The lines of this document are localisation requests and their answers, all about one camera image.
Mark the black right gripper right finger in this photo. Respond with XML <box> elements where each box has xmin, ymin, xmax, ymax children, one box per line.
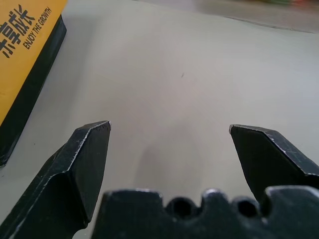
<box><xmin>228</xmin><ymin>124</ymin><xmax>319</xmax><ymax>201</ymax></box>

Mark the yellow and black box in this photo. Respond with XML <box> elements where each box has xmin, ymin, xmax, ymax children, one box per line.
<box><xmin>0</xmin><ymin>0</ymin><xmax>68</xmax><ymax>167</ymax></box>

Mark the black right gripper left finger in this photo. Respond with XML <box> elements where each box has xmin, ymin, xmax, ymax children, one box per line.
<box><xmin>0</xmin><ymin>120</ymin><xmax>112</xmax><ymax>239</ymax></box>

